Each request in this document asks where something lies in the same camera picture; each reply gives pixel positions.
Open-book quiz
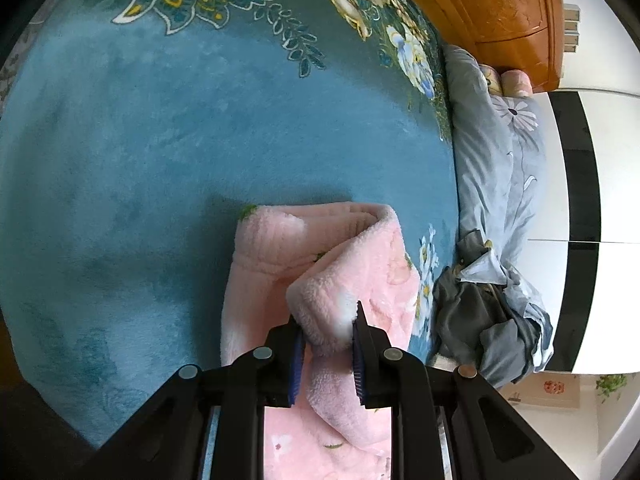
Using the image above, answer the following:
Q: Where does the pink fleece floral garment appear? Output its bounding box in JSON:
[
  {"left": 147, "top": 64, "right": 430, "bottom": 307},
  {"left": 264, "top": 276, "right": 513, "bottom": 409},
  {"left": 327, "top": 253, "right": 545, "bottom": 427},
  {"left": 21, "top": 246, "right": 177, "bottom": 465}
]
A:
[{"left": 220, "top": 203, "right": 420, "bottom": 479}]

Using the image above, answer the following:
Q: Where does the dark grey clothes pile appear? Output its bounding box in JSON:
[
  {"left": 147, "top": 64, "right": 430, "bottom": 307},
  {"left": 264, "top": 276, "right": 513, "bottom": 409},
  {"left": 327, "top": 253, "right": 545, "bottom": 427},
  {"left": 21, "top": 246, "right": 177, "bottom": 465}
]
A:
[{"left": 434, "top": 230, "right": 541, "bottom": 388}]

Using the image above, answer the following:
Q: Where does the cardboard box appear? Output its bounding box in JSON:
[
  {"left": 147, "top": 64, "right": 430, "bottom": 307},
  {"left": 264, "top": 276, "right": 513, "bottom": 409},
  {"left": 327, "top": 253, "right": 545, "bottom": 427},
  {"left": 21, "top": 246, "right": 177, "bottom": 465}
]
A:
[{"left": 500, "top": 372, "right": 580, "bottom": 410}]

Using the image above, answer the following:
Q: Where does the teal floral bed blanket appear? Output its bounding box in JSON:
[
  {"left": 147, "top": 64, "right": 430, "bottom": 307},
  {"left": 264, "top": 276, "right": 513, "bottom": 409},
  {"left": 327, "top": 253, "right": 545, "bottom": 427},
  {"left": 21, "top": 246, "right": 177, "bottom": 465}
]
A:
[{"left": 1, "top": 0, "right": 458, "bottom": 446}]

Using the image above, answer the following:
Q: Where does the pink pillow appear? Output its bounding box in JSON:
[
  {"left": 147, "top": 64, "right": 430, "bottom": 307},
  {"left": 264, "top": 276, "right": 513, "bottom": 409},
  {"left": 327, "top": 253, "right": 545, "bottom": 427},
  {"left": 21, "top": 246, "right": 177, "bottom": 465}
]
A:
[{"left": 480, "top": 64, "right": 534, "bottom": 98}]

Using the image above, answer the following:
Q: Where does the wooden headboard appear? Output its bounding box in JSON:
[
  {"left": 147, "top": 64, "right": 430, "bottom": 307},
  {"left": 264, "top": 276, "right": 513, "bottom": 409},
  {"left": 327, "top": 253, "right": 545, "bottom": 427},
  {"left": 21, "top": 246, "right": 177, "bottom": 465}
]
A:
[{"left": 412, "top": 0, "right": 564, "bottom": 92}]

